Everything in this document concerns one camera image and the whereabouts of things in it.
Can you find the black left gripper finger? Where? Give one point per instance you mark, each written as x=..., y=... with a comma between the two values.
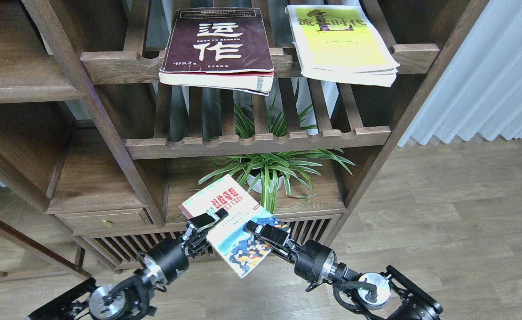
x=195, y=242

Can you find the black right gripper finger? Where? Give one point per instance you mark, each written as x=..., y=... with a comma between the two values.
x=276, y=237
x=285, y=253

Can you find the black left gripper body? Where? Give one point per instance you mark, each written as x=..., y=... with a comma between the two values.
x=164, y=262

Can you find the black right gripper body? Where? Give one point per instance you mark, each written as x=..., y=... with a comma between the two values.
x=314, y=262

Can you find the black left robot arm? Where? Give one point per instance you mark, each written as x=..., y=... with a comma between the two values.
x=130, y=299

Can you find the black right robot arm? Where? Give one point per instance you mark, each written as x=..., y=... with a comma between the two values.
x=359, y=293

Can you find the white plant pot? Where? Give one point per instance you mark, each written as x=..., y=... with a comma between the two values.
x=258, y=184

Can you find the green spider plant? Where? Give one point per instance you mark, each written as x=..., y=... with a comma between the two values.
x=290, y=164

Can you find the dark wooden bookshelf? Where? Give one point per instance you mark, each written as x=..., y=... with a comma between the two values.
x=84, y=136

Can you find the maroon book white characters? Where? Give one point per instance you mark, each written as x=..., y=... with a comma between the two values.
x=224, y=48

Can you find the yellow green cover book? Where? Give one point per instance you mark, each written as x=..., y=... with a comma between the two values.
x=337, y=43

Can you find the white pleated curtain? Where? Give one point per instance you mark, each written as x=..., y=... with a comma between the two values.
x=480, y=93

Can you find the dark wooden side frame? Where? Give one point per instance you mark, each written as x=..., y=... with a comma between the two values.
x=59, y=265

